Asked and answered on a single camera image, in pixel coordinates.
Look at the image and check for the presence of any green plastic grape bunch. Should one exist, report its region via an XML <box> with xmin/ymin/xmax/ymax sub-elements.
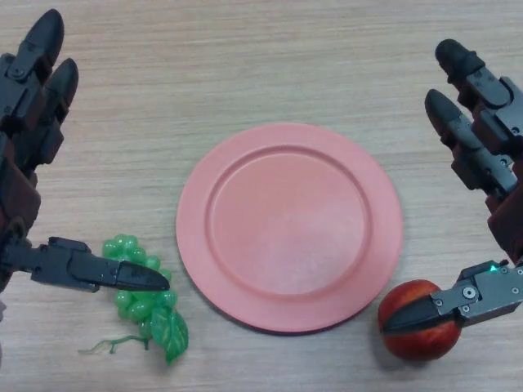
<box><xmin>78</xmin><ymin>233</ymin><xmax>190</xmax><ymax>366</ymax></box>

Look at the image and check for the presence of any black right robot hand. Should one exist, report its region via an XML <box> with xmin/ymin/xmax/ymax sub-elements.
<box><xmin>386</xmin><ymin>38</ymin><xmax>523</xmax><ymax>336</ymax></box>

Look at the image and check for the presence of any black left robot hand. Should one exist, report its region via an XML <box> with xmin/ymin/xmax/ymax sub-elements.
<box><xmin>0</xmin><ymin>8</ymin><xmax>171</xmax><ymax>295</ymax></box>

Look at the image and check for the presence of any red apple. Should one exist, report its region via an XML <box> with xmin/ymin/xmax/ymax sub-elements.
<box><xmin>378</xmin><ymin>279</ymin><xmax>463</xmax><ymax>361</ymax></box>

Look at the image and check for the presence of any pink round plate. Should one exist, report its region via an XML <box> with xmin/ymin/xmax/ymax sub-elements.
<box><xmin>176</xmin><ymin>123</ymin><xmax>405</xmax><ymax>336</ymax></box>

